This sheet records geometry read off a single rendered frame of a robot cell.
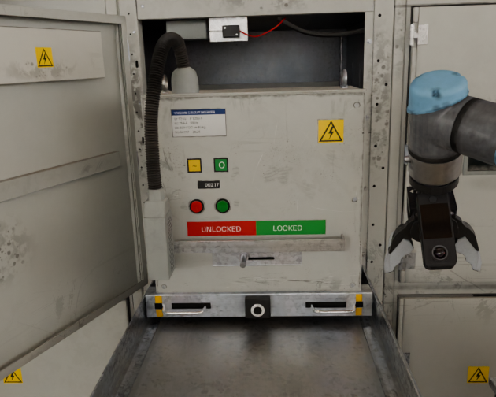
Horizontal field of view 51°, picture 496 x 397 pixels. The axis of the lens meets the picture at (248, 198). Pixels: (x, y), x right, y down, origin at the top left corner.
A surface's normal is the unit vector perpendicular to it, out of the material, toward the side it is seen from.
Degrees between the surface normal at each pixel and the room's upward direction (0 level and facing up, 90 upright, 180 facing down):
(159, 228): 90
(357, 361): 0
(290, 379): 0
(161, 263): 90
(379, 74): 90
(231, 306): 90
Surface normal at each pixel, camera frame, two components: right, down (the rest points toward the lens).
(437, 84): -0.19, -0.78
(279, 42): -0.04, 0.25
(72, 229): 0.91, 0.08
